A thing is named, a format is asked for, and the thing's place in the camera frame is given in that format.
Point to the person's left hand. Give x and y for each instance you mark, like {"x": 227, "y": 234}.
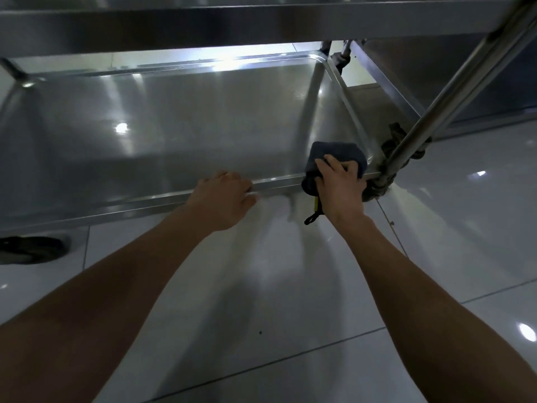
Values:
{"x": 222, "y": 201}

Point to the person's right hand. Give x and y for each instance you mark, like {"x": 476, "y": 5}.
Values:
{"x": 342, "y": 193}

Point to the person's right forearm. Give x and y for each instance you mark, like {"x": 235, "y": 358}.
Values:
{"x": 440, "y": 323}

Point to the grey and yellow cleaning cloth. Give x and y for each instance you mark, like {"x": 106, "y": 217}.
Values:
{"x": 335, "y": 148}

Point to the person's left forearm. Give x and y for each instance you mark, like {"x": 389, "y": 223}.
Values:
{"x": 92, "y": 323}

